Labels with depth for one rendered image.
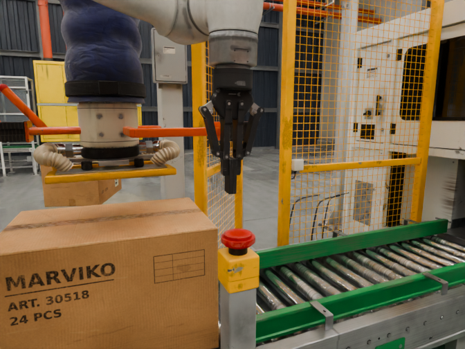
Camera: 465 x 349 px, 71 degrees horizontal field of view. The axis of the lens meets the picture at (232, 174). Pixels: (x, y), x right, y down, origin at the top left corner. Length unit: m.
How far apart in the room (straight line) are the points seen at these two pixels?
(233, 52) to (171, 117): 1.50
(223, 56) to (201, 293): 0.71
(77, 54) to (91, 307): 0.68
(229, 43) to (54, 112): 7.86
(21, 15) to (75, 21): 11.08
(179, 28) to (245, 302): 0.56
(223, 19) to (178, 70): 1.45
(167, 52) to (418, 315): 1.75
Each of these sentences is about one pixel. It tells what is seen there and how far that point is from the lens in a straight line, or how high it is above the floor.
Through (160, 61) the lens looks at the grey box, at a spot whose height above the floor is 1.59.
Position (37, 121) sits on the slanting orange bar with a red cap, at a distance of 1.07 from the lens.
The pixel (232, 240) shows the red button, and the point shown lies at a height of 1.03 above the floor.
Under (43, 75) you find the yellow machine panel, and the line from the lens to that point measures 8.44.
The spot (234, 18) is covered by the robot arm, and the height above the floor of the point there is 1.43.
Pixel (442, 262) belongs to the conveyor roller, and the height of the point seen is 0.54.
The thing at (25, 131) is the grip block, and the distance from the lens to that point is 1.04.
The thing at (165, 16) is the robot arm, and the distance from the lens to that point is 0.71.
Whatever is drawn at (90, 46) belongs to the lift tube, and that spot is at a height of 1.46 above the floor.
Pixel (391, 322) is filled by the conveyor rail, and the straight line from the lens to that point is 1.34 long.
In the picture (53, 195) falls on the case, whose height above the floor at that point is 0.70.
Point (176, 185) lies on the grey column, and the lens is 2.11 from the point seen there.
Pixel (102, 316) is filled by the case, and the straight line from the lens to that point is 1.04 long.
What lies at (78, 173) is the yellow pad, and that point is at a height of 1.13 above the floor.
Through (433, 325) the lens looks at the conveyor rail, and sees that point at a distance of 1.54.
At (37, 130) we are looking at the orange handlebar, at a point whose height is 1.24.
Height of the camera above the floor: 1.27
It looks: 10 degrees down
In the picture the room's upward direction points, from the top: straight up
